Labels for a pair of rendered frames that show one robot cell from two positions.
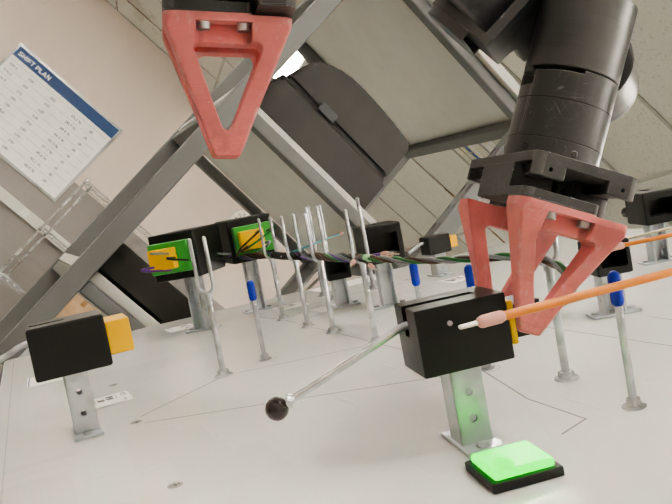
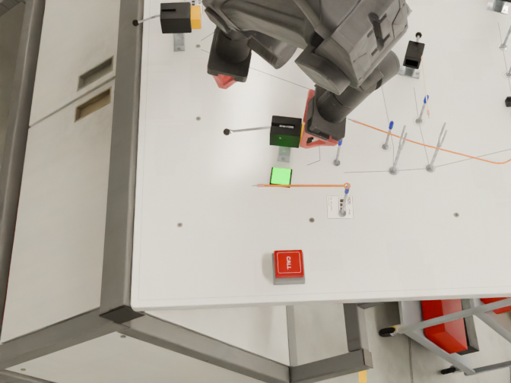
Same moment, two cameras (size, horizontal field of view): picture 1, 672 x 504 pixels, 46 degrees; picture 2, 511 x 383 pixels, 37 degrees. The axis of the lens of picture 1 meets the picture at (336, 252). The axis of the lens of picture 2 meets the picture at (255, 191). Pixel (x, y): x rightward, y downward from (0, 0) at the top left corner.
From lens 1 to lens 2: 1.14 m
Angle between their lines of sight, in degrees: 57
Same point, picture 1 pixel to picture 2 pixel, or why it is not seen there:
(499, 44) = not seen: hidden behind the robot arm
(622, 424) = (324, 171)
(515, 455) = (281, 176)
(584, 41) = (345, 99)
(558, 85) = (334, 103)
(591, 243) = (325, 142)
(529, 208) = (306, 134)
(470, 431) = (282, 153)
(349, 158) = not seen: outside the picture
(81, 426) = (177, 43)
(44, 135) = not seen: outside the picture
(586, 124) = (338, 115)
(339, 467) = (244, 141)
